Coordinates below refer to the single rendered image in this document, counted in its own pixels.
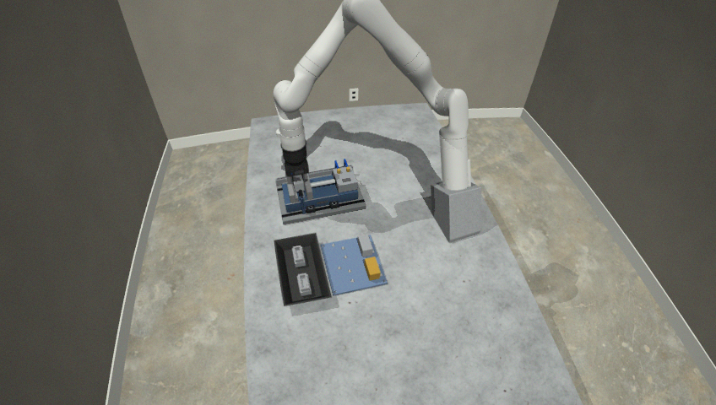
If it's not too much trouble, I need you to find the yellow rectangular block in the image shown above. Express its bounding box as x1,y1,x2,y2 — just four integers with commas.
364,257,381,281

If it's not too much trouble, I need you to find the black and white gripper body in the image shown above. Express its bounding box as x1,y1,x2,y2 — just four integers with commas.
276,129,309,177

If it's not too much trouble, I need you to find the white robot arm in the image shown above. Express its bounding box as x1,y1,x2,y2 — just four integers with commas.
273,0,471,191

